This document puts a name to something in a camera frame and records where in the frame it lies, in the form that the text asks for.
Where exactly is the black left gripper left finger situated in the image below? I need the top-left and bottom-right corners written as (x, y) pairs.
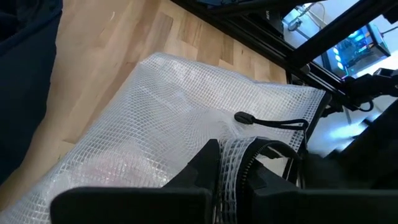
top-left (50, 139), bottom-right (221, 224)

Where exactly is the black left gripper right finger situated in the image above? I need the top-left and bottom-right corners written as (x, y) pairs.
top-left (245, 155), bottom-right (398, 224)

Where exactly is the white mesh zip pouch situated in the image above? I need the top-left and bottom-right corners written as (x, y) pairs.
top-left (0, 52), bottom-right (326, 224)

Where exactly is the navy blue backpack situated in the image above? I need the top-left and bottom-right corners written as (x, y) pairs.
top-left (0, 0), bottom-right (63, 185)

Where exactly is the RGB-lit computer case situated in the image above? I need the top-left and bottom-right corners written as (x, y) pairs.
top-left (322, 23), bottom-right (391, 78)

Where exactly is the black Netgear switch box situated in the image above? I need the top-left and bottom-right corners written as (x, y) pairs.
top-left (245, 6), bottom-right (285, 37)

